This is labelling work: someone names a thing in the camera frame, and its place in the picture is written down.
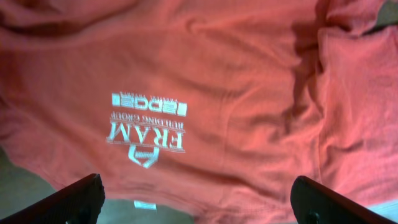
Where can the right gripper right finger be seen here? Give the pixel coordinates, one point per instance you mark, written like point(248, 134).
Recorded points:
point(313, 203)

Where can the orange printed t-shirt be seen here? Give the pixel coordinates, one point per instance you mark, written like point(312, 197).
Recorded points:
point(212, 107)

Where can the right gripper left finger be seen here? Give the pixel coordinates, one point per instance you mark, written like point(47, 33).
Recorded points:
point(78, 203)

